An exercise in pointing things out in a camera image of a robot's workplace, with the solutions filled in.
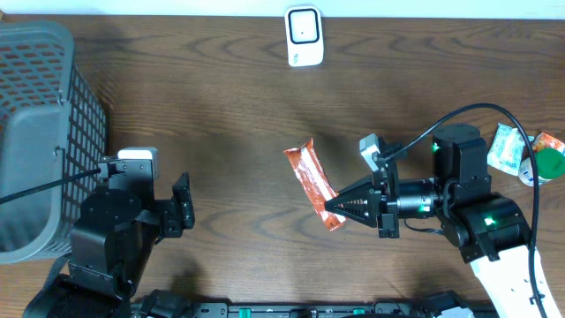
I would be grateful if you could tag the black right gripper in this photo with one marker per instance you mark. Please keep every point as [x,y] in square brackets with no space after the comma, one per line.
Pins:
[372,212]

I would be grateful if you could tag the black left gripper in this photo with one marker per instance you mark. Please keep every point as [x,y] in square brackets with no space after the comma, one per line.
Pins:
[163,208]

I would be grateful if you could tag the red Top candy bar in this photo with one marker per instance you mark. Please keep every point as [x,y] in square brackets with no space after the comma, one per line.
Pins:
[312,177]

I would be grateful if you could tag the teal wet wipes pack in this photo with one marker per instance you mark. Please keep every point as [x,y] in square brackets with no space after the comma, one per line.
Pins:
[506,151]

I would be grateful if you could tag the orange tissue pack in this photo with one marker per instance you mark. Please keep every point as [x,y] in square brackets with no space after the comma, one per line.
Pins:
[544,140]

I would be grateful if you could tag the green lid plastic jar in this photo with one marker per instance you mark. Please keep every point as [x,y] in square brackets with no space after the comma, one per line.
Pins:
[550,165]

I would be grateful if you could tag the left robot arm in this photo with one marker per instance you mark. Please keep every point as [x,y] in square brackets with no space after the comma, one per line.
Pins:
[120,222]

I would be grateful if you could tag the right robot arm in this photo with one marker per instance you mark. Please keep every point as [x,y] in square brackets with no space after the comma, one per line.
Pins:
[489,230]

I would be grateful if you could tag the white barcode scanner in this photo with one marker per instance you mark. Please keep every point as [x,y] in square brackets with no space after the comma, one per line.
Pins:
[304,36]

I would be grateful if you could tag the grey plastic mesh basket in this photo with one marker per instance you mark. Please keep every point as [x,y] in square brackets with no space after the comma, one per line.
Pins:
[52,127]

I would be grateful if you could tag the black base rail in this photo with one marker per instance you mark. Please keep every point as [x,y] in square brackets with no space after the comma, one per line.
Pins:
[162,304]

